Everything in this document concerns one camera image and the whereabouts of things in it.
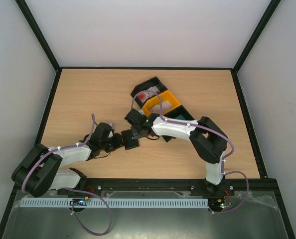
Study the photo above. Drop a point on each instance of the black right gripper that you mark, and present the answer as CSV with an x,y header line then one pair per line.
x,y
137,131

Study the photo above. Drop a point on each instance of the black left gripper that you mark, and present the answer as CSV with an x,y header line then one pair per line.
x,y
118,142

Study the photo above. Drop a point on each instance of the black leather card holder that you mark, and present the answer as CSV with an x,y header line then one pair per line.
x,y
129,141

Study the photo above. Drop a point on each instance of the yellow plastic bin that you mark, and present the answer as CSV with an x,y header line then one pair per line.
x,y
164,96

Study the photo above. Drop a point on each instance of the black bin with red cards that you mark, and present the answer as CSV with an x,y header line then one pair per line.
x,y
154,81

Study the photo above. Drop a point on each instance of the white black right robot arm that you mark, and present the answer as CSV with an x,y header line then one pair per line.
x,y
206,137

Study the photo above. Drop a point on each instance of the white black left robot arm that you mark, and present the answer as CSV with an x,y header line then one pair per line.
x,y
40,170

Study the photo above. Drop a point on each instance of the red white card stack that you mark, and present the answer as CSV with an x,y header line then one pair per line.
x,y
145,95

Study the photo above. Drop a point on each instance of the white floral card stack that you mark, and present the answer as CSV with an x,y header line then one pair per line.
x,y
165,106

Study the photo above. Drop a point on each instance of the teal card stack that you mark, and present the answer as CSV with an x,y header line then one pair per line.
x,y
181,117

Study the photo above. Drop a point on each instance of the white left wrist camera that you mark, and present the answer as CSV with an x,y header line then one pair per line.
x,y
112,126

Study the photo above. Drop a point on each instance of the white slotted cable duct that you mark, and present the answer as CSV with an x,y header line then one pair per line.
x,y
115,203

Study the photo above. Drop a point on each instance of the black aluminium frame rail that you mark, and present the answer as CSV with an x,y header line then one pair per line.
x,y
194,187

